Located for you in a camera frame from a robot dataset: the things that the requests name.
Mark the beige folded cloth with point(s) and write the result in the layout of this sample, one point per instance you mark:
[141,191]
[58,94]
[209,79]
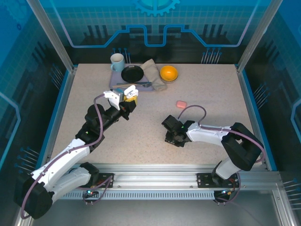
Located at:
[154,73]

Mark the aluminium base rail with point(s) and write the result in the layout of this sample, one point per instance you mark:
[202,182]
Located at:
[152,174]

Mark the light blue mug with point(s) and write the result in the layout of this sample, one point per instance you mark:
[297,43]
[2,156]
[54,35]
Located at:
[117,61]

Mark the lavender tray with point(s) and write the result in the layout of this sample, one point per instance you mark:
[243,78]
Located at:
[115,78]

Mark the black round plate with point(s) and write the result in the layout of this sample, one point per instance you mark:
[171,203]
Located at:
[132,73]

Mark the dark grey fork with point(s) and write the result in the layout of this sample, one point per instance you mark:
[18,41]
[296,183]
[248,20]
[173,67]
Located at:
[146,84]

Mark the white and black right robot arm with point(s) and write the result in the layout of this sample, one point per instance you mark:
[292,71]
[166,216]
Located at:
[207,135]

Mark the white earbud charging case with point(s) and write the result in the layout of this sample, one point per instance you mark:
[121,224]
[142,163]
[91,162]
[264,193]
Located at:
[130,90]

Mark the aluminium frame post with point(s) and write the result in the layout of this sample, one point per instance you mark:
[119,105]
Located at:
[255,35]
[55,35]

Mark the wooden utensil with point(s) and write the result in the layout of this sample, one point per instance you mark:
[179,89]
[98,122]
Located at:
[122,86]

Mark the aluminium table side rail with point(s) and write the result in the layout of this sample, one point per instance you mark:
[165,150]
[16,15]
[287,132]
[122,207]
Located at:
[248,99]
[63,99]

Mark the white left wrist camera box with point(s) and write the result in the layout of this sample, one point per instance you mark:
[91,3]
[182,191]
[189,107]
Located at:
[111,97]

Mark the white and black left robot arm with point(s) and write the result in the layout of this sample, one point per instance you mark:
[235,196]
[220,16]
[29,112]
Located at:
[61,155]

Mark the orange bowl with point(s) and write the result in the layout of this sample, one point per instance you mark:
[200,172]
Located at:
[168,72]

